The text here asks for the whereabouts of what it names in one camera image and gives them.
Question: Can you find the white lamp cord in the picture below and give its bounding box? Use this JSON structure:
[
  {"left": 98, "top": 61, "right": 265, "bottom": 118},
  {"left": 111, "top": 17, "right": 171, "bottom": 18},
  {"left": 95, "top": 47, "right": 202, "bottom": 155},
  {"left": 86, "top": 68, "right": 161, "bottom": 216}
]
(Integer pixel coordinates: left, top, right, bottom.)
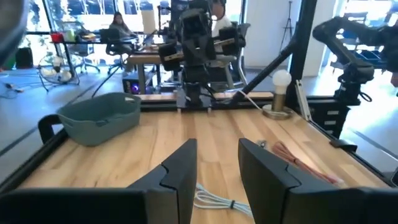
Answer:
[{"left": 238, "top": 90, "right": 265, "bottom": 111}]

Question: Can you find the white plastic strip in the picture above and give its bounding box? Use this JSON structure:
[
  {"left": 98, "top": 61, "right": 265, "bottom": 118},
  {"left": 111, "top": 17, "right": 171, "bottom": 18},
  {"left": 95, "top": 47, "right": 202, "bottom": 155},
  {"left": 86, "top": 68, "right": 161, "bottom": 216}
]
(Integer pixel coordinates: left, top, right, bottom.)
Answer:
[{"left": 294, "top": 79, "right": 313, "bottom": 122}]

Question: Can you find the black tripod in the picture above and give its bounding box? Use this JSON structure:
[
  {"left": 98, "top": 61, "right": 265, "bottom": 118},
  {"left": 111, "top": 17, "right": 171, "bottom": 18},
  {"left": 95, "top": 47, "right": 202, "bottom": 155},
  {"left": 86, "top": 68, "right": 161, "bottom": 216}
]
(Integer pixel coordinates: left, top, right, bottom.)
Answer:
[{"left": 279, "top": 0, "right": 295, "bottom": 52}]

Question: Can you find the teal plastic bin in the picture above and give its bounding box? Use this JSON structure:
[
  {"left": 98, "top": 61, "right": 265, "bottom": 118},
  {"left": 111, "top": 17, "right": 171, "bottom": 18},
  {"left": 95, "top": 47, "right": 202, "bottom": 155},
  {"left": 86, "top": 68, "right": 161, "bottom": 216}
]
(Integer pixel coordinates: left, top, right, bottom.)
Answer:
[{"left": 56, "top": 92, "right": 142, "bottom": 147}]

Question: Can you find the grey office chair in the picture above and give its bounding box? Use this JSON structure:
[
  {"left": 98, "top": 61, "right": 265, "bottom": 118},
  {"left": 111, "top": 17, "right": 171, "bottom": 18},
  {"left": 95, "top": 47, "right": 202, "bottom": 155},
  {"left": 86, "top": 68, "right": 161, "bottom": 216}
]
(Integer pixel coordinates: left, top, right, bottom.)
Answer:
[{"left": 214, "top": 22, "right": 251, "bottom": 91}]

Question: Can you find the bulb lamp with brass base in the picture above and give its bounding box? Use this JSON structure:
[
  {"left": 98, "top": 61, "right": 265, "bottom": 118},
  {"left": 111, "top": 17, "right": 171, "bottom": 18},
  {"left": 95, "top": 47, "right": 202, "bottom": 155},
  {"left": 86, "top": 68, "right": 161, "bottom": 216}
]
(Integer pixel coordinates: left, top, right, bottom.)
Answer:
[{"left": 262, "top": 69, "right": 294, "bottom": 121}]

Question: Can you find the person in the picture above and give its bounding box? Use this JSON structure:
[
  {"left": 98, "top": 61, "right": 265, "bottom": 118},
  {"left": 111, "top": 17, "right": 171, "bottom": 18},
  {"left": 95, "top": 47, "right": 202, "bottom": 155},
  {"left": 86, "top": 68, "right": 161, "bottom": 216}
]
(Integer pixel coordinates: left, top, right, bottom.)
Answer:
[
  {"left": 108, "top": 11, "right": 135, "bottom": 40},
  {"left": 211, "top": 0, "right": 234, "bottom": 38}
]

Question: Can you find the long light blue USB cable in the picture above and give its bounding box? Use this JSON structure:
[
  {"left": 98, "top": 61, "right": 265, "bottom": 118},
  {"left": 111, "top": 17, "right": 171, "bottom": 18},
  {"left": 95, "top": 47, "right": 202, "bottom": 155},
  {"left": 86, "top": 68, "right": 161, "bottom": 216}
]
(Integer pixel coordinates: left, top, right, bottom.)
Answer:
[{"left": 193, "top": 182, "right": 254, "bottom": 218}]

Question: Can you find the black edge bracket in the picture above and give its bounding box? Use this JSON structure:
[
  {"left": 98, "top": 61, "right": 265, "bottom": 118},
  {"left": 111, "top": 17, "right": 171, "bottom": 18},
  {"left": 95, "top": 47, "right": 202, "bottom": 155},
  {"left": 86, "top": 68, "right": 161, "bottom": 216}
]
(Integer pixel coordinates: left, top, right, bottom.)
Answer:
[{"left": 329, "top": 138, "right": 358, "bottom": 153}]

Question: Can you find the red container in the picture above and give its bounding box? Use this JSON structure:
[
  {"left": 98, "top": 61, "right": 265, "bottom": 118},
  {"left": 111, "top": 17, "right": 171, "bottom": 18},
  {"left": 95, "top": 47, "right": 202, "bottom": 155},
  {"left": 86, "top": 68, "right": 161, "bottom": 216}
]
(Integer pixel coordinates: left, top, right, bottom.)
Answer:
[{"left": 50, "top": 32, "right": 65, "bottom": 44}]

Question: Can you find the white floor fan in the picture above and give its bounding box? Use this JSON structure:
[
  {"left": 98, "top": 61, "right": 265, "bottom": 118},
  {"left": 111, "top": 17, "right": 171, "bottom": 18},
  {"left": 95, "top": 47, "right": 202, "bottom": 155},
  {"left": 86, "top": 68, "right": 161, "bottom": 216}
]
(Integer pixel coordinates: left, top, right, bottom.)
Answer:
[{"left": 37, "top": 54, "right": 81, "bottom": 93}]

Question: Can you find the black office chair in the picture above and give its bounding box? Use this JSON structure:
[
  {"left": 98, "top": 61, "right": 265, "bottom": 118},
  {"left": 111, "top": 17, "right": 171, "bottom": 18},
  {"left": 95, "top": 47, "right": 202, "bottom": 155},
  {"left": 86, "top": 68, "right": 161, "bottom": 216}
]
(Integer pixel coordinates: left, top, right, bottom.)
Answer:
[{"left": 99, "top": 28, "right": 137, "bottom": 75}]

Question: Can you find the black drawer cabinet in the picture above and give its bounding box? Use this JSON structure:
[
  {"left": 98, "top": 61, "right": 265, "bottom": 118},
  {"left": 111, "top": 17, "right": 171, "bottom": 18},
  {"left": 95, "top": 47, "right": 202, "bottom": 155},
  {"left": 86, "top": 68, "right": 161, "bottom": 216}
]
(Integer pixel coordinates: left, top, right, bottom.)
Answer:
[{"left": 306, "top": 96, "right": 352, "bottom": 139}]

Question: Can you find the wooden desk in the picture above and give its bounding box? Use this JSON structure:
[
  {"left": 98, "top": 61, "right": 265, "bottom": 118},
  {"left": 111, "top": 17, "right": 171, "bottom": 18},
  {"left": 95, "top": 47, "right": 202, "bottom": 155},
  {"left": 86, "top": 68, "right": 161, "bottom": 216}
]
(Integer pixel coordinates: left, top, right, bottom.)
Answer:
[{"left": 127, "top": 46, "right": 187, "bottom": 94}]

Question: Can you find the black computer tower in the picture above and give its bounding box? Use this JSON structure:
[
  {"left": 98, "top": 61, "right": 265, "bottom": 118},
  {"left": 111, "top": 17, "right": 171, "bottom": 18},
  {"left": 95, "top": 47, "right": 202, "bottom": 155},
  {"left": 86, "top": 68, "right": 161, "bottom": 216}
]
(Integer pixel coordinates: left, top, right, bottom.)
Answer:
[{"left": 122, "top": 73, "right": 156, "bottom": 95}]

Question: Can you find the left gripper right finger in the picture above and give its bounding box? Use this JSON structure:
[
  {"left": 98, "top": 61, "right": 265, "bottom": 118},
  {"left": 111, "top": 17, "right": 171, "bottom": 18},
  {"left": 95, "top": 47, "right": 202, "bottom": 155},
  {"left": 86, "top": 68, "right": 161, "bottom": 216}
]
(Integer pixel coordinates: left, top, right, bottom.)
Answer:
[{"left": 238, "top": 138, "right": 398, "bottom": 224}]

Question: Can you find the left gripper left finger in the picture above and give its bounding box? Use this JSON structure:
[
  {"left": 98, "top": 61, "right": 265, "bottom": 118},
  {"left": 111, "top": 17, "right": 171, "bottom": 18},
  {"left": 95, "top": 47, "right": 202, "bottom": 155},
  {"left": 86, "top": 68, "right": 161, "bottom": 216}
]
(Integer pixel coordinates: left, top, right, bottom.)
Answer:
[{"left": 0, "top": 138, "right": 198, "bottom": 224}]

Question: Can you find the black table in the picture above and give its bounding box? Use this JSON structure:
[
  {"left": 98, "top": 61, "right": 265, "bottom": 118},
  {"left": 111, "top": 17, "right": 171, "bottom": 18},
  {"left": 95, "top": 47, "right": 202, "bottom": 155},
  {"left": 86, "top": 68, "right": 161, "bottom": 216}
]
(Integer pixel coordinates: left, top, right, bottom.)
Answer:
[{"left": 51, "top": 39, "right": 103, "bottom": 78}]

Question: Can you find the black curved handle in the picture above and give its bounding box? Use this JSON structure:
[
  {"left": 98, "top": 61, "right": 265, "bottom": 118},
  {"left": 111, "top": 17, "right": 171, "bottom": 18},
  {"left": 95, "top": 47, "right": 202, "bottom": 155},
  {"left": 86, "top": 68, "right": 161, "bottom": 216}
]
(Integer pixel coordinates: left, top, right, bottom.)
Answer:
[{"left": 37, "top": 114, "right": 63, "bottom": 144}]

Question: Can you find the blue storage bin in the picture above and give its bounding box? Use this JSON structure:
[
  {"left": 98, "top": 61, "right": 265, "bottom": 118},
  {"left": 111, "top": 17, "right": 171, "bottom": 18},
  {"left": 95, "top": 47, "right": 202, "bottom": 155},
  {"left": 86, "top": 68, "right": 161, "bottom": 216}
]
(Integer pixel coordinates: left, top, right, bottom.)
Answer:
[{"left": 354, "top": 49, "right": 389, "bottom": 68}]

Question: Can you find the black waste bin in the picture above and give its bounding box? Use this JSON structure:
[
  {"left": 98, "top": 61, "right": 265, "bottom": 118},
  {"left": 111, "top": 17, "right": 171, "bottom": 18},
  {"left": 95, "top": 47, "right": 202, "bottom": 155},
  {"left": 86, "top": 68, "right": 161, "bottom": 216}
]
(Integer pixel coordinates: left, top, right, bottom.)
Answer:
[{"left": 15, "top": 46, "right": 34, "bottom": 69}]

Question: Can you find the brown USB cable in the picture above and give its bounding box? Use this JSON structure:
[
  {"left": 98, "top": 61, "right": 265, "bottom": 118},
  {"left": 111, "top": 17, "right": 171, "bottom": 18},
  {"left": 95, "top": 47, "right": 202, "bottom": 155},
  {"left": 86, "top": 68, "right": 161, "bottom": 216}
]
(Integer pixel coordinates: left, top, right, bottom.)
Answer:
[{"left": 256, "top": 139, "right": 346, "bottom": 189}]

